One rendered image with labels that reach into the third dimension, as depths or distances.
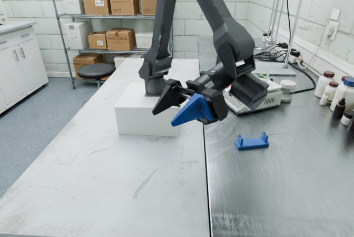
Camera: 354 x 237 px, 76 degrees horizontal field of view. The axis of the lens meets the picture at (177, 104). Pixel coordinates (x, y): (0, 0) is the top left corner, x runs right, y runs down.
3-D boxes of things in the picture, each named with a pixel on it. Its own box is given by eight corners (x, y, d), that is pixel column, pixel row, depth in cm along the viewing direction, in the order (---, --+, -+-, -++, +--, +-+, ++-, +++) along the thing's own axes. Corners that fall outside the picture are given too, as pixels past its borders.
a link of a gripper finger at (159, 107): (172, 86, 51) (182, 107, 53) (165, 84, 54) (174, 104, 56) (147, 102, 48) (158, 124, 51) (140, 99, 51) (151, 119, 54)
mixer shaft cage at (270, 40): (265, 46, 121) (274, -6, 110) (262, 43, 127) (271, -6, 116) (278, 46, 121) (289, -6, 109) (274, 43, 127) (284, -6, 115)
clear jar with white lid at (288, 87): (293, 103, 93) (298, 85, 90) (278, 102, 94) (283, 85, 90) (288, 97, 99) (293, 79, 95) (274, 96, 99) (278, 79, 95)
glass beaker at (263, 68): (255, 79, 94) (259, 59, 90) (270, 84, 90) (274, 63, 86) (246, 84, 90) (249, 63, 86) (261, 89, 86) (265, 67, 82)
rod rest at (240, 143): (238, 149, 67) (239, 140, 66) (234, 142, 70) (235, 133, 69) (269, 146, 69) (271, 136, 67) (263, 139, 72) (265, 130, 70)
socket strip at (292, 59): (292, 63, 140) (293, 56, 138) (272, 47, 175) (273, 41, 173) (301, 63, 140) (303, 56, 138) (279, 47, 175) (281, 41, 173)
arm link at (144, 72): (138, 78, 75) (136, 59, 72) (160, 71, 80) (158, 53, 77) (150, 83, 70) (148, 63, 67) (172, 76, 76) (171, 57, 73)
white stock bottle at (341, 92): (353, 110, 88) (366, 79, 82) (348, 117, 84) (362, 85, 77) (332, 104, 92) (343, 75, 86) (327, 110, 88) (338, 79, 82)
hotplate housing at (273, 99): (237, 116, 84) (240, 97, 80) (219, 101, 95) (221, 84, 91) (284, 106, 91) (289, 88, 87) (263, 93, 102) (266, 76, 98)
